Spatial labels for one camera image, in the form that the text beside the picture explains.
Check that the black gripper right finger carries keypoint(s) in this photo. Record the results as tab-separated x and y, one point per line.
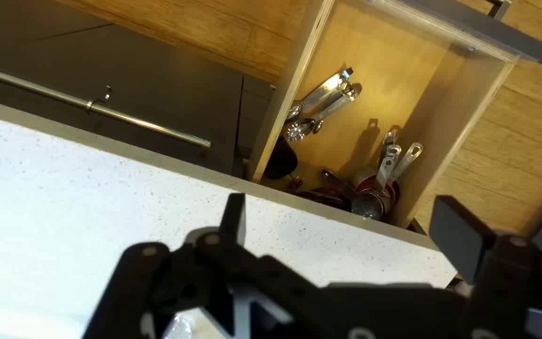
508	283

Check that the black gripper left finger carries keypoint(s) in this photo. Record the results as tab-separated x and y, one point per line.
177	288

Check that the black round utensil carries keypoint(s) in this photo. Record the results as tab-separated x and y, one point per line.
280	162

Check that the red measuring cup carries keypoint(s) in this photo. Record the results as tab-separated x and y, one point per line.
336	188

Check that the dark base cabinet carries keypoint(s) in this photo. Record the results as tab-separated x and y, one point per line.
158	94

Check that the wooden drawer with dark front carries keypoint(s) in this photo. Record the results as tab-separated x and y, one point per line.
384	75

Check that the chrome ice cream scoop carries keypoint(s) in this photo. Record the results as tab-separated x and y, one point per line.
327	96

